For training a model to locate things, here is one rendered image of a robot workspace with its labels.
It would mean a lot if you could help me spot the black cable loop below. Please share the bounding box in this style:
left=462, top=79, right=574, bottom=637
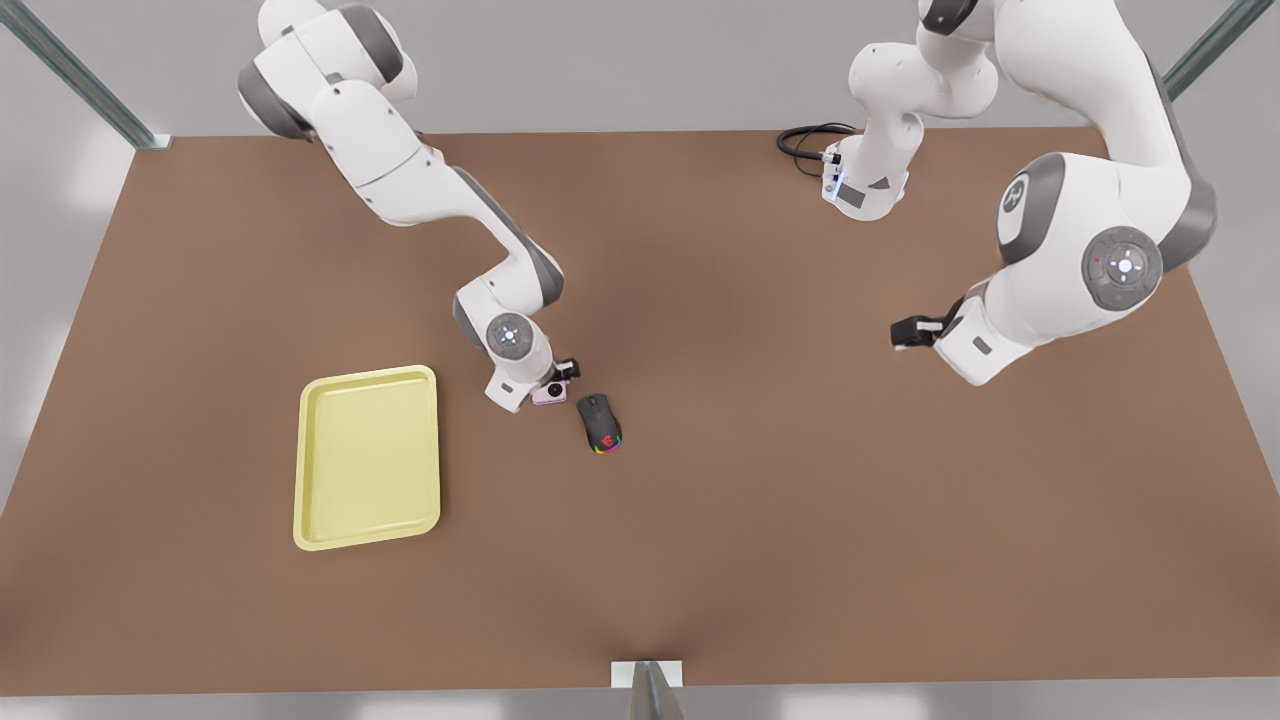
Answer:
left=777, top=123, right=861, bottom=180

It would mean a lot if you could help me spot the silver frame post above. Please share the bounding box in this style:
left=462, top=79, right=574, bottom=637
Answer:
left=1163, top=0, right=1276, bottom=102
left=611, top=660, right=687, bottom=720
left=0, top=0, right=173, bottom=152

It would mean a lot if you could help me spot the black computer mouse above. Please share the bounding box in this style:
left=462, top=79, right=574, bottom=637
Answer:
left=576, top=393, right=624, bottom=457

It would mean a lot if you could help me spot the yellow tray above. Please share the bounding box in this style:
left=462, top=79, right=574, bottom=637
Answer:
left=293, top=365, right=442, bottom=552

